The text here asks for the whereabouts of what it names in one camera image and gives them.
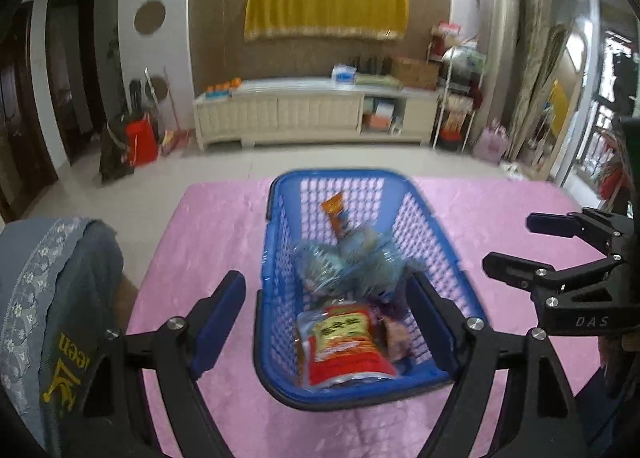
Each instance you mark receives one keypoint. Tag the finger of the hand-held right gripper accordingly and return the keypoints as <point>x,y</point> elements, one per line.
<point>515,268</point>
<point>550,224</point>

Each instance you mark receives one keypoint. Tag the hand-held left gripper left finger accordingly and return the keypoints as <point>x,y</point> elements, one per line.
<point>220,328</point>

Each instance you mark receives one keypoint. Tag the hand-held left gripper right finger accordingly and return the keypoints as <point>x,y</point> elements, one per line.
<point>430,323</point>

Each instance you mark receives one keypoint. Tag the purple yellow snack packet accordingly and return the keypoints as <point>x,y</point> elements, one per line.
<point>395,338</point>

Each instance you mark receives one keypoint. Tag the clear blue striped snack packet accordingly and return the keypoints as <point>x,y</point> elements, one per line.
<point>320,265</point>
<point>380,258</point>

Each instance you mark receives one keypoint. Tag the red yellow-label snack packet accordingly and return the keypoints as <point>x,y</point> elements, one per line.
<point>345,348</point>

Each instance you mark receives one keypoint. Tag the orange snack packet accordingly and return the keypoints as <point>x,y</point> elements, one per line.
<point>336,210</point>

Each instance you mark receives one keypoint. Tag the blue plastic basket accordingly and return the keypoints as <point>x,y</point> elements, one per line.
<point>325,177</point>

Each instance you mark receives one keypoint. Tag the white slippers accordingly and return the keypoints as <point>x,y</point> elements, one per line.
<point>514,171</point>

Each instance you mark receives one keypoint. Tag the pink bag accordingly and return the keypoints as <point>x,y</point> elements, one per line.
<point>491,144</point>

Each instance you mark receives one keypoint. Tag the pink quilted mat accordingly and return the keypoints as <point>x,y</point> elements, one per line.
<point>215,218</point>

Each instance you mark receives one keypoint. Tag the arched floor mirror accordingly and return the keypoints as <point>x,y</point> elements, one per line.
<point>560,103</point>

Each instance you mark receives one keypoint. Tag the white shelf rack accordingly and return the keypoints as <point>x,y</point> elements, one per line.
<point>450,88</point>

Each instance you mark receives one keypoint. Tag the white paper roll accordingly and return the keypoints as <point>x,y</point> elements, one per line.
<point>397,127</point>

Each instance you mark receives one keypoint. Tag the standing air conditioner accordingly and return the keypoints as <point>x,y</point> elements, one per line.
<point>497,48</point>

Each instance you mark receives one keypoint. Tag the patterned curtain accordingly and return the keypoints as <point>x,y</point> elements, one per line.
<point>530,38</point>

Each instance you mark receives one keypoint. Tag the grey-blue lace-trimmed cloth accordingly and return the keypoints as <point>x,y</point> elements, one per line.
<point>35,288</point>

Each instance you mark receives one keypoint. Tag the broom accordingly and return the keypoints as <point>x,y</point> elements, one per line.
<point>175,140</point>

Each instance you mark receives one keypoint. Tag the orange box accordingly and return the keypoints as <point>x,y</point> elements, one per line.
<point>381,123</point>

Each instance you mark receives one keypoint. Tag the red bag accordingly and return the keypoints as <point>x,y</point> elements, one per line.
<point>141,143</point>

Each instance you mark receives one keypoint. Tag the brown cardboard box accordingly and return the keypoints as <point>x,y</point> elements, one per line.
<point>415,73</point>

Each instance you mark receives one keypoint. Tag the black suitcase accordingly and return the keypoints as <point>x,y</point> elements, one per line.
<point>115,153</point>

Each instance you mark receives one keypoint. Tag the green folded cloth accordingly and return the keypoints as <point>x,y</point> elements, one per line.
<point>377,80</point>

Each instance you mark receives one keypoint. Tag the cream TV cabinet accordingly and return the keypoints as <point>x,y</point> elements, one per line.
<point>300,113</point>

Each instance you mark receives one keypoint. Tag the blue bowl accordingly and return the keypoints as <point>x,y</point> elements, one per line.
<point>217,94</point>

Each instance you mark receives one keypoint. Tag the dark bottle set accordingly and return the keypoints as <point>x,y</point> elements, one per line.
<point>370,65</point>

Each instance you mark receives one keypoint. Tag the heap of oranges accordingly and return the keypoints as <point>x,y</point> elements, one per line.
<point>225,85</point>

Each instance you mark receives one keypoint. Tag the blue white tissue box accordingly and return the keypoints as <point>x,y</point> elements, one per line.
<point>344,74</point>

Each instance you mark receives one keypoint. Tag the dark wooden door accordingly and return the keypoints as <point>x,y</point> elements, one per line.
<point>70,83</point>

